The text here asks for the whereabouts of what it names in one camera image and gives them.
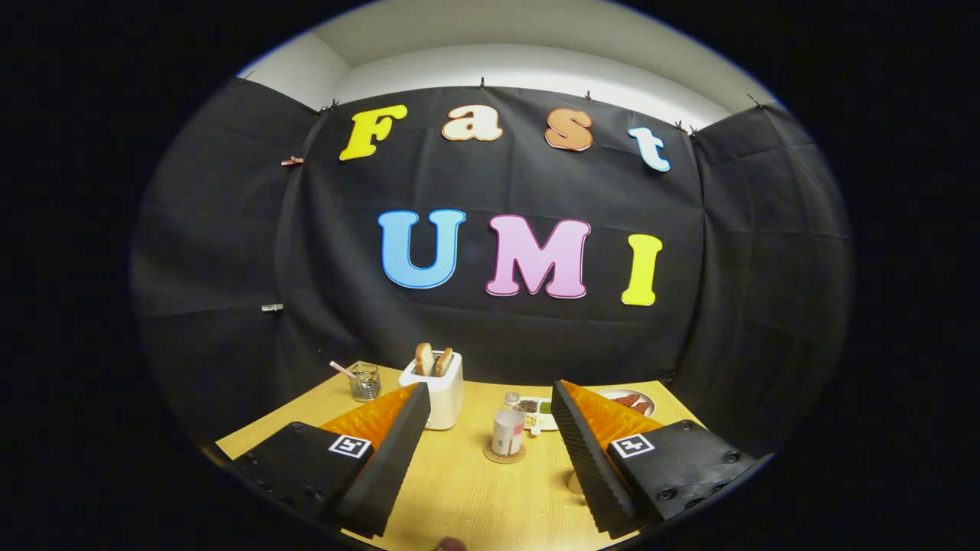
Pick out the metal wire basket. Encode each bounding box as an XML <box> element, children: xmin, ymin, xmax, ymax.
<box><xmin>350</xmin><ymin>365</ymin><xmax>382</xmax><ymax>403</ymax></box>

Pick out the clear juice bottle white label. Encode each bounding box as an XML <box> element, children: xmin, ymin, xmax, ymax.
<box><xmin>492</xmin><ymin>393</ymin><xmax>527</xmax><ymax>458</ymax></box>

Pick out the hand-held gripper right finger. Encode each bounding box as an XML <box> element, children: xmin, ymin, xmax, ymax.
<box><xmin>550</xmin><ymin>380</ymin><xmax>768</xmax><ymax>536</ymax></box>

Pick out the white round plate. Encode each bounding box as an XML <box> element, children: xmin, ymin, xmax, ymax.
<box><xmin>593</xmin><ymin>388</ymin><xmax>656</xmax><ymax>418</ymax></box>

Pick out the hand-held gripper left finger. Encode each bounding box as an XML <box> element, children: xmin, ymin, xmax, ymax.
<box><xmin>222</xmin><ymin>382</ymin><xmax>432</xmax><ymax>539</ymax></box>

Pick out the white divided snack tray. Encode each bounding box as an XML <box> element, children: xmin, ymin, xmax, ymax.
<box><xmin>518</xmin><ymin>396</ymin><xmax>560</xmax><ymax>434</ymax></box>

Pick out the white toaster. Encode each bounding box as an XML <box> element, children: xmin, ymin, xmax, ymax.
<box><xmin>399</xmin><ymin>350</ymin><xmax>465</xmax><ymax>431</ymax></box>

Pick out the wooden table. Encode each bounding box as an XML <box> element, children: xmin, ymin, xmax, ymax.
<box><xmin>215</xmin><ymin>361</ymin><xmax>705</xmax><ymax>551</ymax></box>

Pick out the black backdrop cloth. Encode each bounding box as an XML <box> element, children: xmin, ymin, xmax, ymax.
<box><xmin>130</xmin><ymin>77</ymin><xmax>854</xmax><ymax>460</ymax></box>

